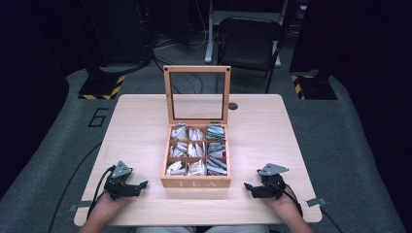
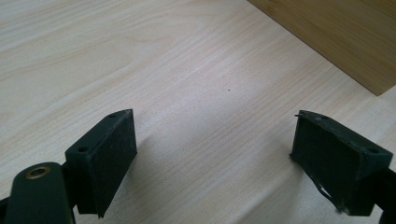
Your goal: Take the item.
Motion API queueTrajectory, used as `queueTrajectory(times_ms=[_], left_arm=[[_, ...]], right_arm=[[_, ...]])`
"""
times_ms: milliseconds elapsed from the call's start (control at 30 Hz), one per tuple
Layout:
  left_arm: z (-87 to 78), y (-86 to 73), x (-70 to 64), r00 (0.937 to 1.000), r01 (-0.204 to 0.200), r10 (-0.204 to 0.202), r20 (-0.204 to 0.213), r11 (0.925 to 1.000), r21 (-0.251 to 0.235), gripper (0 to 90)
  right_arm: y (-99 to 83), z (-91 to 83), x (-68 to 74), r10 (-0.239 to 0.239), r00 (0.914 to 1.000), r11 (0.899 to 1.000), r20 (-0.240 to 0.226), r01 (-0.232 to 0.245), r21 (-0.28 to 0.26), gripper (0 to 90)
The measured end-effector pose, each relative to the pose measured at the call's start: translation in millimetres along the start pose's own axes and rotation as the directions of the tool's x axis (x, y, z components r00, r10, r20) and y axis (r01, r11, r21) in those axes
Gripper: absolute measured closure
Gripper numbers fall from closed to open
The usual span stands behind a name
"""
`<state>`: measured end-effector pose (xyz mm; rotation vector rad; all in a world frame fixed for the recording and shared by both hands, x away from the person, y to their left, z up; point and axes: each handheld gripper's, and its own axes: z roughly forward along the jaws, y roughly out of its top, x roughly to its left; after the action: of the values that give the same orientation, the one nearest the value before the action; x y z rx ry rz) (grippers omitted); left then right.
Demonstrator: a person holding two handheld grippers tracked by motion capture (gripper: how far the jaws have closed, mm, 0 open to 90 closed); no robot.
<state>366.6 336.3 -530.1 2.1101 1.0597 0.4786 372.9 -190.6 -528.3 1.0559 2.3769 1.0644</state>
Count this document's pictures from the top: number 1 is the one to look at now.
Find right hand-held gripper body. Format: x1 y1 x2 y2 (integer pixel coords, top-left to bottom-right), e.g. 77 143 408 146
257 162 291 200

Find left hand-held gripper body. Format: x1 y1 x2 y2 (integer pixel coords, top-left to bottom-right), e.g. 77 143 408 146
103 160 138 201

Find wooden tea box with window lid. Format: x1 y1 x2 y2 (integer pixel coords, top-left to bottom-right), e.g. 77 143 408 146
160 65 232 189

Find person's right hand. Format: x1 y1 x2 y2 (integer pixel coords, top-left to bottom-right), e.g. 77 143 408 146
260 190 302 218

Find person's left hand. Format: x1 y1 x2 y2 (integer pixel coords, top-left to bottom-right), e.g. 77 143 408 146
92 191 134 219

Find grey tape strip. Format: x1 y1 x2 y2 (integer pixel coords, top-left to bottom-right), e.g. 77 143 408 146
304 197 327 208
67 200 93 213

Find rows of tea bag packets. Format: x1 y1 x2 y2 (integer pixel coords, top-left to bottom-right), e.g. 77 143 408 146
165 124 228 177

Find black stand with striped base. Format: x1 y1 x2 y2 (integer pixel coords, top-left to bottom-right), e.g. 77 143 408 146
77 0 126 101
290 0 338 101

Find black folding chair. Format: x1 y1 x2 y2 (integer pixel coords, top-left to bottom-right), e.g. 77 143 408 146
215 17 287 94

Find black computer tower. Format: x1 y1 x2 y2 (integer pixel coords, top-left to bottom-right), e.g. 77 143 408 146
103 0 154 66

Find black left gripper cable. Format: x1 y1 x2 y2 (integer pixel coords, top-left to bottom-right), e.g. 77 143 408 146
86 164 117 221

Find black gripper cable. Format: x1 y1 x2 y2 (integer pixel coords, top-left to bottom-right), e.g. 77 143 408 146
283 183 345 233
86 164 117 221

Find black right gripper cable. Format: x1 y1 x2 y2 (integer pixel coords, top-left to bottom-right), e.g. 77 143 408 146
283 183 345 233

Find black floor cable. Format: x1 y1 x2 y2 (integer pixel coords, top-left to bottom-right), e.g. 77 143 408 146
48 142 102 233

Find bundle of floor cables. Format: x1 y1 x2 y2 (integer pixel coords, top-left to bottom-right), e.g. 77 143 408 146
151 0 215 95

